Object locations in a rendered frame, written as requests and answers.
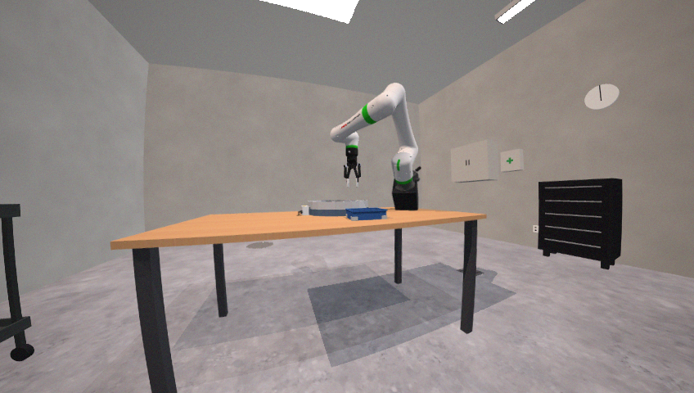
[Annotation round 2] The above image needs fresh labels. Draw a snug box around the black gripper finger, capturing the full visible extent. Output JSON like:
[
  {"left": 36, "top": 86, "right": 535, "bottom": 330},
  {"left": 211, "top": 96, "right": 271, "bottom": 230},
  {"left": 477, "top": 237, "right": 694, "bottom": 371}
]
[
  {"left": 352, "top": 163, "right": 361, "bottom": 187},
  {"left": 344, "top": 164, "right": 351, "bottom": 187}
]

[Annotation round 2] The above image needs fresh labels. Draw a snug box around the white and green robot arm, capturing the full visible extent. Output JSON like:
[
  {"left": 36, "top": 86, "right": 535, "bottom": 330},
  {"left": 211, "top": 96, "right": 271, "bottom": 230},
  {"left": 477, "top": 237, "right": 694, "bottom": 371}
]
[{"left": 331, "top": 83, "right": 421, "bottom": 192}]

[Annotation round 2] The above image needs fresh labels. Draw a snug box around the blue crate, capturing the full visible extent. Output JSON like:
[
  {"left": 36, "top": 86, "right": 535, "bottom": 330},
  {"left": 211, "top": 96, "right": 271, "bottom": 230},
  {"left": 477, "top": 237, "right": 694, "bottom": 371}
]
[{"left": 345, "top": 208, "right": 387, "bottom": 221}]

